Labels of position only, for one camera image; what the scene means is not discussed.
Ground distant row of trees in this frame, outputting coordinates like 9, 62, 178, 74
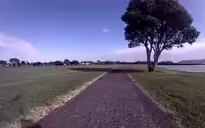
0, 57, 205, 68

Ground dark asphalt path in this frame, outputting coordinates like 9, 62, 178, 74
21, 71, 178, 128

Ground pale path edge strip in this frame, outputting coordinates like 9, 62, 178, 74
9, 71, 109, 128

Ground large dark tree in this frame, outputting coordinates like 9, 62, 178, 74
120, 0, 201, 73

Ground green grass field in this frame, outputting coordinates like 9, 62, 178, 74
0, 64, 108, 128
128, 68, 205, 128

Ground pale water surface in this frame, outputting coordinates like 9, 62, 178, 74
156, 62, 205, 74

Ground distant hill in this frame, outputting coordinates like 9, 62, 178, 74
178, 57, 205, 65

